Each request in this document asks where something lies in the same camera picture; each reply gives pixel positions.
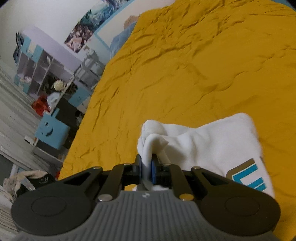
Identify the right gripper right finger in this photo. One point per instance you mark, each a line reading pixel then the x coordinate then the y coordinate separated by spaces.
pixel 172 177

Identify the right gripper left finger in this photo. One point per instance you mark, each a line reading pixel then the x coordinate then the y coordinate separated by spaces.
pixel 114 181

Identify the white Nevada sweatshirt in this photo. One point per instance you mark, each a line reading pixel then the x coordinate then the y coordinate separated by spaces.
pixel 228 147

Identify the clothes pile on floor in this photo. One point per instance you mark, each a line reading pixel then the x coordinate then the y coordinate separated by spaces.
pixel 23 182

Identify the dark desk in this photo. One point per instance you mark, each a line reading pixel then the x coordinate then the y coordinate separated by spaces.
pixel 72 102

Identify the blue smiley face chair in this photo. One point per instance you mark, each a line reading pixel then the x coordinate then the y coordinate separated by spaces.
pixel 52 131

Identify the grey metal chair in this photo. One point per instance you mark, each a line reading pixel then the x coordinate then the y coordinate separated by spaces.
pixel 90 71

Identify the red bag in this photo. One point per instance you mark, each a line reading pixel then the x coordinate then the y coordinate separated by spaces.
pixel 41 105

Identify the round cream lamp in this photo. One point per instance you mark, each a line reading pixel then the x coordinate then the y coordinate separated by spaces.
pixel 58 85

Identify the mustard yellow bed quilt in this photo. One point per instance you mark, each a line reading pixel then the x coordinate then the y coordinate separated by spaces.
pixel 192 63

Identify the blue pillow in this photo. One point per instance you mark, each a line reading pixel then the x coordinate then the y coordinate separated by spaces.
pixel 119 40

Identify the white blue shelf unit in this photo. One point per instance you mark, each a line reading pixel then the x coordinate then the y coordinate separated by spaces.
pixel 40 57

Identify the white blue headboard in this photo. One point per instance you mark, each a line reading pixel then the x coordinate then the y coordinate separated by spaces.
pixel 114 24

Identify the anime wall poster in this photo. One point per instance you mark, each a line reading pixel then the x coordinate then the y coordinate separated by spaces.
pixel 85 28

